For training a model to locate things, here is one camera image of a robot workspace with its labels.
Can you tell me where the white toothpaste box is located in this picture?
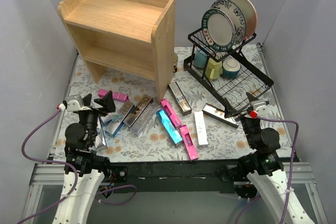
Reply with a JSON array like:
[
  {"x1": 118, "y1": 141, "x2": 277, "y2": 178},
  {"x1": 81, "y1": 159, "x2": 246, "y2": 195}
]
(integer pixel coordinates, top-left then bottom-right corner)
[{"x1": 194, "y1": 111, "x2": 208, "y2": 147}]

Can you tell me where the silver Protefix toothpaste box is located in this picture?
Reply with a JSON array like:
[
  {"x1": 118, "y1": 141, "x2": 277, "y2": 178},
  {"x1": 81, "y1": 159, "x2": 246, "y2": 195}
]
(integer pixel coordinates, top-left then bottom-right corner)
[{"x1": 130, "y1": 104, "x2": 158, "y2": 136}]

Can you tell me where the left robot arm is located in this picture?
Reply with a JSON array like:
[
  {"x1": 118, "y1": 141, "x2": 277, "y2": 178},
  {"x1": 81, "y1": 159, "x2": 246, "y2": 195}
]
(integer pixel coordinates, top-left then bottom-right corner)
[{"x1": 53, "y1": 91, "x2": 115, "y2": 223}]

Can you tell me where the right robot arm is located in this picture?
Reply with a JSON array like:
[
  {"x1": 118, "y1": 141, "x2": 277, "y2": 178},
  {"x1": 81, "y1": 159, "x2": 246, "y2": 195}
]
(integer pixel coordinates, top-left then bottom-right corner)
[{"x1": 224, "y1": 93, "x2": 313, "y2": 223}]

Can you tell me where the yellow mug behind shelf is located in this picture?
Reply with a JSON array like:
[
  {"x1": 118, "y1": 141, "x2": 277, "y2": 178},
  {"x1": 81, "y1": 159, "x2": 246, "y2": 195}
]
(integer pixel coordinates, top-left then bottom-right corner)
[{"x1": 173, "y1": 53, "x2": 179, "y2": 73}]

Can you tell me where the wooden two-tier shelf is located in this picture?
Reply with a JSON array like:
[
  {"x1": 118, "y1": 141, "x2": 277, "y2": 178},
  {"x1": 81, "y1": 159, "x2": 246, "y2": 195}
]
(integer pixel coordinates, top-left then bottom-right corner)
[{"x1": 58, "y1": 0, "x2": 175, "y2": 99}]

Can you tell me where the silver black RO toothpaste box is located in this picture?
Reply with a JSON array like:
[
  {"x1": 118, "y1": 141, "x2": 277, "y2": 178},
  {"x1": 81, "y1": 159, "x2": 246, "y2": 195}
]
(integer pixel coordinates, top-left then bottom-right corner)
[{"x1": 202, "y1": 103, "x2": 239, "y2": 129}]

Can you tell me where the magenta toothpaste box far left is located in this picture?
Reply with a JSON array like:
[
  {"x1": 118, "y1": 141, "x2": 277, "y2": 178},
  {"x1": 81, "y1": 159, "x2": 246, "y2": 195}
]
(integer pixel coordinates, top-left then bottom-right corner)
[{"x1": 98, "y1": 89, "x2": 129, "y2": 103}]

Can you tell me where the silver blue RO toothpaste box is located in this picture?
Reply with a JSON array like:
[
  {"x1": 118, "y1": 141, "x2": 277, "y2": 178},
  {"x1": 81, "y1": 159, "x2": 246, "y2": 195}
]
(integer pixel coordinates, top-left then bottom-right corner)
[{"x1": 105, "y1": 101, "x2": 135, "y2": 137}]

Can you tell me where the cyan toothpaste box left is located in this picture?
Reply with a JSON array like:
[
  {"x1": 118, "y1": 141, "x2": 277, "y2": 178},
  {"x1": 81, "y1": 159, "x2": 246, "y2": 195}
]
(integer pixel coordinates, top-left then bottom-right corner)
[{"x1": 95, "y1": 117, "x2": 108, "y2": 152}]

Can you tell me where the cyan toothpaste box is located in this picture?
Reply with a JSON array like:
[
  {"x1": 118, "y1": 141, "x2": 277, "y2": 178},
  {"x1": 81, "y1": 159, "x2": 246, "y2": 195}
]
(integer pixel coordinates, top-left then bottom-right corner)
[
  {"x1": 95, "y1": 117, "x2": 108, "y2": 152},
  {"x1": 156, "y1": 109, "x2": 183, "y2": 145}
]

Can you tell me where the teal and white bowl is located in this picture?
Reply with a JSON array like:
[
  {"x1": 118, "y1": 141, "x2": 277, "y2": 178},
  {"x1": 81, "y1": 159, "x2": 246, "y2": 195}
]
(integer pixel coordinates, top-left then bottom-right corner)
[{"x1": 222, "y1": 58, "x2": 241, "y2": 79}]

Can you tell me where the brown silver RO toothpaste box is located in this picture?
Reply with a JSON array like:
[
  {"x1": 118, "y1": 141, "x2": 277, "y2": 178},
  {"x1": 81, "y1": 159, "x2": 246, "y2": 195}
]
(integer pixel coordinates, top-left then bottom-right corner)
[{"x1": 124, "y1": 94, "x2": 153, "y2": 127}]

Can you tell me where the floral table mat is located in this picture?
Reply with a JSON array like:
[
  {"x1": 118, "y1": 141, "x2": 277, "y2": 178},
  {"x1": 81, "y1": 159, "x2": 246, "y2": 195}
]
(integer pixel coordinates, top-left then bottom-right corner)
[{"x1": 69, "y1": 47, "x2": 291, "y2": 162}]

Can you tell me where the yellow green mug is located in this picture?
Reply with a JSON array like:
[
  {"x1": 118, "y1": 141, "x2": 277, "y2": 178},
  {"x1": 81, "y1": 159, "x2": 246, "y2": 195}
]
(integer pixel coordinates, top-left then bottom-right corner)
[{"x1": 205, "y1": 58, "x2": 223, "y2": 81}]

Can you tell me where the dark striped toothpaste box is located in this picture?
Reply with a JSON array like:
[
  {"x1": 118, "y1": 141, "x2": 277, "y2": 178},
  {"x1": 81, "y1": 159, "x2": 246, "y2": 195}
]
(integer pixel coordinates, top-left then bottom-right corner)
[{"x1": 168, "y1": 82, "x2": 192, "y2": 116}]

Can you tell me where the pink toothpaste box front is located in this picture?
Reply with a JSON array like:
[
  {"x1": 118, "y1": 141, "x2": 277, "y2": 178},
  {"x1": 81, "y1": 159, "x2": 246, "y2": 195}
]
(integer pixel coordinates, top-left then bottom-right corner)
[{"x1": 179, "y1": 125, "x2": 198, "y2": 161}]

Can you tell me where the pink toothpaste box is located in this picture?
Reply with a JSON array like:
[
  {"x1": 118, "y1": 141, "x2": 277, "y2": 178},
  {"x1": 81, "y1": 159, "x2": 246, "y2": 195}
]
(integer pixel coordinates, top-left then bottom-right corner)
[
  {"x1": 179, "y1": 125, "x2": 198, "y2": 161},
  {"x1": 160, "y1": 99, "x2": 182, "y2": 128}
]

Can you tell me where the pink toothpaste box centre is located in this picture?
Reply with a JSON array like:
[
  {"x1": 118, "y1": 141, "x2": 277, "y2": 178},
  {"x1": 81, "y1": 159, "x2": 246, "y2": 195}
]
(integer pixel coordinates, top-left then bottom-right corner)
[{"x1": 160, "y1": 99, "x2": 182, "y2": 128}]

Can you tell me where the light blue mug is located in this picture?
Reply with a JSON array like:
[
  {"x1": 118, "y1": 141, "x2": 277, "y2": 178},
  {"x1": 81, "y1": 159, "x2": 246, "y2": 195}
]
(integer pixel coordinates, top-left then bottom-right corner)
[{"x1": 194, "y1": 47, "x2": 207, "y2": 69}]

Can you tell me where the cyan toothpaste box centre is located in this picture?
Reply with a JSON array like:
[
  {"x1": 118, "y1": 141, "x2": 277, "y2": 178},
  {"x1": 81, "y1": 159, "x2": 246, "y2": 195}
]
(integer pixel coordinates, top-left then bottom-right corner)
[{"x1": 156, "y1": 109, "x2": 183, "y2": 145}]

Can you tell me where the blue floral patterned plate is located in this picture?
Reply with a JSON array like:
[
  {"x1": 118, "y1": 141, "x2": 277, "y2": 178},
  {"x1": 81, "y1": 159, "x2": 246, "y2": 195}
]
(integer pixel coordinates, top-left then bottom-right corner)
[{"x1": 211, "y1": 0, "x2": 246, "y2": 45}]

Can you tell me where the green rimmed white plate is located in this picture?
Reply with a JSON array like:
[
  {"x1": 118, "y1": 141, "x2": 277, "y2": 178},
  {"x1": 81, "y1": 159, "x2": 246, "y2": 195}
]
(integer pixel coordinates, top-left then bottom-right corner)
[{"x1": 201, "y1": 8, "x2": 235, "y2": 52}]

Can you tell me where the beige and pink plate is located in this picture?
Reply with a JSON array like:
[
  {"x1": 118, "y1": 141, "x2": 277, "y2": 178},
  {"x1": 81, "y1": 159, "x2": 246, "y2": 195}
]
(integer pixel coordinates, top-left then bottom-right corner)
[{"x1": 230, "y1": 0, "x2": 258, "y2": 39}]

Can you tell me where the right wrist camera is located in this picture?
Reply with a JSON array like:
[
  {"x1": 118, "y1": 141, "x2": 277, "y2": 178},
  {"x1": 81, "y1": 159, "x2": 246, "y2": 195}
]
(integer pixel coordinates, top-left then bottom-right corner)
[{"x1": 248, "y1": 100, "x2": 269, "y2": 119}]

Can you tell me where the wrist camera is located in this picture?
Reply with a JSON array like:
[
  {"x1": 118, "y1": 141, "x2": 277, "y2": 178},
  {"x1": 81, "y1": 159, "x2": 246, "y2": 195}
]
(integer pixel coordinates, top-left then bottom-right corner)
[
  {"x1": 57, "y1": 94, "x2": 84, "y2": 112},
  {"x1": 248, "y1": 100, "x2": 269, "y2": 119}
]

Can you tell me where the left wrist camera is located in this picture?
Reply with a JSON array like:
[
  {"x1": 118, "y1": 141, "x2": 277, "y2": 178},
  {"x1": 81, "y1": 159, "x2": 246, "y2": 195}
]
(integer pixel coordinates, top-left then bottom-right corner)
[{"x1": 57, "y1": 94, "x2": 84, "y2": 112}]

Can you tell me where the black wire dish rack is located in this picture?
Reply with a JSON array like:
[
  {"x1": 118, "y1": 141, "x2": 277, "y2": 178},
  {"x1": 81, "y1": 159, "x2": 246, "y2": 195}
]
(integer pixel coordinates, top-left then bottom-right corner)
[{"x1": 183, "y1": 28, "x2": 274, "y2": 110}]

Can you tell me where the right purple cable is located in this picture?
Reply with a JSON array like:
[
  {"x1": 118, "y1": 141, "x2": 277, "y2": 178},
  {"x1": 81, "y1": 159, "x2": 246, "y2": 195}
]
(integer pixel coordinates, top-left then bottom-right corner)
[{"x1": 234, "y1": 115, "x2": 300, "y2": 224}]

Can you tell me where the purple cable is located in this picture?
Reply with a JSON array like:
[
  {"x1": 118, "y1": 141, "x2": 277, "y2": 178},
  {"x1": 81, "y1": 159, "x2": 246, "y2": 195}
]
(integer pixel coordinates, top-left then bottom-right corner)
[
  {"x1": 15, "y1": 109, "x2": 138, "y2": 224},
  {"x1": 234, "y1": 115, "x2": 300, "y2": 224}
]

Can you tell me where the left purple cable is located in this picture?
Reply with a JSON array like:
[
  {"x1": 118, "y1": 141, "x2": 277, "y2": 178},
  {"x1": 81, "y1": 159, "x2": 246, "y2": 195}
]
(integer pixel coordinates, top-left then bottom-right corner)
[{"x1": 15, "y1": 109, "x2": 138, "y2": 224}]

